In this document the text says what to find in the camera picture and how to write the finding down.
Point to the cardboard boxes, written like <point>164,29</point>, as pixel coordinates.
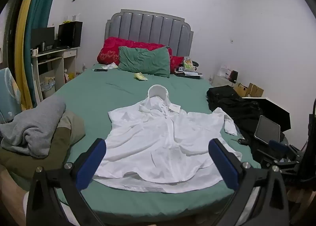
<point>250,89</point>

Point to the waste bin with bag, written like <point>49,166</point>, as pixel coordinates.
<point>47,87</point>

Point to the black computer monitor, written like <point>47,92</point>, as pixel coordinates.
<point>42,38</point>

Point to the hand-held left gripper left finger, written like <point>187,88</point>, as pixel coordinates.
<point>90,164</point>

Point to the black phone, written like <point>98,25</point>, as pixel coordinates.
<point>100,69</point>

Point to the dark red small appliance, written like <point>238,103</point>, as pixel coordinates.
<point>234,75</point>

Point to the grey blanket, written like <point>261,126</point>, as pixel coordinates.
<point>34,129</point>

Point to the teal and yellow curtain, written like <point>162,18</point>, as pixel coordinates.
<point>32,31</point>

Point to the olive green cloth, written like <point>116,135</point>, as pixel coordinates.
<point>37,164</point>

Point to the grey padded headboard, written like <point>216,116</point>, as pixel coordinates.
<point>148,29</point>

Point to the white nightstand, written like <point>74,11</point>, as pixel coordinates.
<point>221,81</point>

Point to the tablet with dark screen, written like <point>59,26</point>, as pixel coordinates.
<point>267,130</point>

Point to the white shirt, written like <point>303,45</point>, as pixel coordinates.
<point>163,147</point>

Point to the white box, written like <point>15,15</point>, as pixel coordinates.
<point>224,71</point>

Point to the metal flask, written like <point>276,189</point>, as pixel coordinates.
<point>43,46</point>

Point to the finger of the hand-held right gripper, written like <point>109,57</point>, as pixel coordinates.
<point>271,160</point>
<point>278,145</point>

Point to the white paper sheet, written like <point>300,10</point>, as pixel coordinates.
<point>110,66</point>

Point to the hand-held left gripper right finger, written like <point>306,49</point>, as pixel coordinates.
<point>223,164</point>

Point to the green pillow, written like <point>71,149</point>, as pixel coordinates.
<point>144,61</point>

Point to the light blue printed cloth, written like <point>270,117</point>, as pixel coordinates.
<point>8,92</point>

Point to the pile of black clothes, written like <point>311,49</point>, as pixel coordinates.
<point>234,107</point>

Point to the black folded board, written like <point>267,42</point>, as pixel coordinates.
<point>274,110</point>

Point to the black car key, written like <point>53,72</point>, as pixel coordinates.
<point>243,141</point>

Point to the yellow green snack bag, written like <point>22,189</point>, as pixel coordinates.
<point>188,64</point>

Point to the small yellow cloth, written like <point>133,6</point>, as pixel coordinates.
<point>140,76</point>

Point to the stack of books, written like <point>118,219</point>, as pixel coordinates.
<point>188,75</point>

